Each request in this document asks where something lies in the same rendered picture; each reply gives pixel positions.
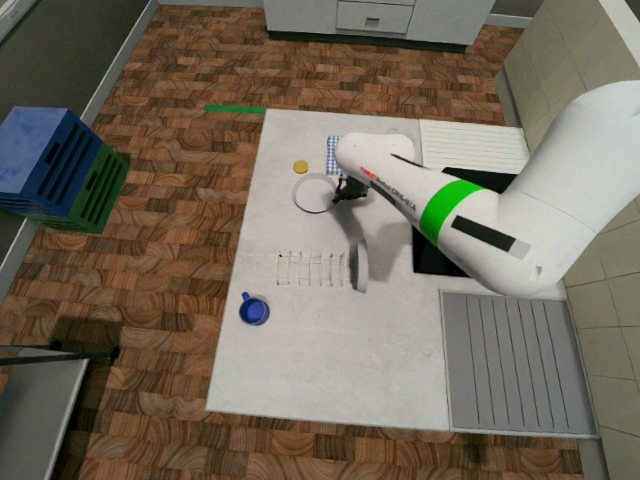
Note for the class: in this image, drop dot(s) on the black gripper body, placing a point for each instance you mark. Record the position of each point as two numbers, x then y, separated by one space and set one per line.
355 183

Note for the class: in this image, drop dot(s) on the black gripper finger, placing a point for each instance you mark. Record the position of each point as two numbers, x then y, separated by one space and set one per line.
352 194
339 192

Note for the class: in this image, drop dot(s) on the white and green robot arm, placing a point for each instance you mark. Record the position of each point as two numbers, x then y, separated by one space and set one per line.
584 171

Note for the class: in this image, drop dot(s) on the blue mug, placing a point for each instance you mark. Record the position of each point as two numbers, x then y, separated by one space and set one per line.
253 310

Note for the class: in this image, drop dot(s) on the blue and white checked towel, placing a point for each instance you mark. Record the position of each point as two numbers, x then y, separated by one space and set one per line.
331 167

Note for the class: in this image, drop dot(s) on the white ribbed draining mat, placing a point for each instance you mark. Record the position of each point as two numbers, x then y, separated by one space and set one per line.
472 146

